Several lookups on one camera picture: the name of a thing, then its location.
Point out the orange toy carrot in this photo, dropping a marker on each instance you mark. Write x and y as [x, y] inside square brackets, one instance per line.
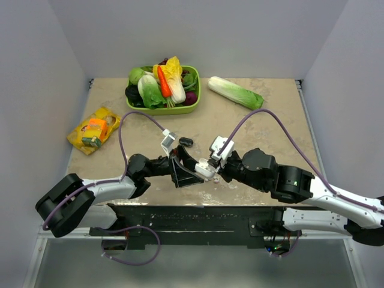
[164, 87]

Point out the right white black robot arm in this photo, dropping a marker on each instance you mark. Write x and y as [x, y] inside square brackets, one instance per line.
[336, 210]

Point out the yellow leaf cabbage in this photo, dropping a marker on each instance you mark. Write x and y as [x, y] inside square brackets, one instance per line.
[173, 74]

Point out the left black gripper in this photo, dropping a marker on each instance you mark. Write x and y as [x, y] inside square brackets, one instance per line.
[173, 170]

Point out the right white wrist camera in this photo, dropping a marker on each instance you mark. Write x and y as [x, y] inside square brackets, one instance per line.
[221, 149]

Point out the yellow snack bag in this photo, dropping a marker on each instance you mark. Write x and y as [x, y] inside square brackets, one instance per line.
[75, 137]

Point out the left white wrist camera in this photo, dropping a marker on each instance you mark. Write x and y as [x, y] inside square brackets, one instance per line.
[167, 142]

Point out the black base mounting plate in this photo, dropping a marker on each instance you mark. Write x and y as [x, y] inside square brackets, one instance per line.
[251, 226]

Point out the dark black vegetable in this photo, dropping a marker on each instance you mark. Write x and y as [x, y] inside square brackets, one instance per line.
[132, 94]

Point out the purple beet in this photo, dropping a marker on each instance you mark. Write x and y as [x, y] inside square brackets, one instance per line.
[190, 99]

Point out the orange green small box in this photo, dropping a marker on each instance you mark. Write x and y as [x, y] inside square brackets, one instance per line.
[95, 132]

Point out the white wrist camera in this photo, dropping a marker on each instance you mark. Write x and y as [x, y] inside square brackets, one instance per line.
[221, 149]
[167, 142]

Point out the napa cabbage on table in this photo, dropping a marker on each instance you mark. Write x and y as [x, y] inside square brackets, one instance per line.
[235, 93]

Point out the black earbud case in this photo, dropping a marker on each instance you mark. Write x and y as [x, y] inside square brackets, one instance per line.
[187, 142]

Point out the aluminium front rail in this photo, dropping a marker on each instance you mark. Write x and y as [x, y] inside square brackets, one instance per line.
[79, 233]

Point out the white earbud charging case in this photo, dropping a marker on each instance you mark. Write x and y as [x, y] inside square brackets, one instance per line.
[204, 168]

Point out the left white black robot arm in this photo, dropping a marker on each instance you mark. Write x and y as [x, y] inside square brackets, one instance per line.
[65, 205]

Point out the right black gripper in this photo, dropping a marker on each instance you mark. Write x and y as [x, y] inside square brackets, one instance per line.
[218, 167]

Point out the green plastic vegetable tray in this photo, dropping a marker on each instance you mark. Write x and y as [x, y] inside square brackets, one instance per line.
[179, 109]

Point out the round green vegetable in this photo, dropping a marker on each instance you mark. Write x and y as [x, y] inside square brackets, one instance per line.
[135, 75]

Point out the green white bok choy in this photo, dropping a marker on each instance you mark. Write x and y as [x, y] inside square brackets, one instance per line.
[150, 92]

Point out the dark green spinach leaves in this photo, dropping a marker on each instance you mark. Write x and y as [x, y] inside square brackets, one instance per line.
[189, 82]

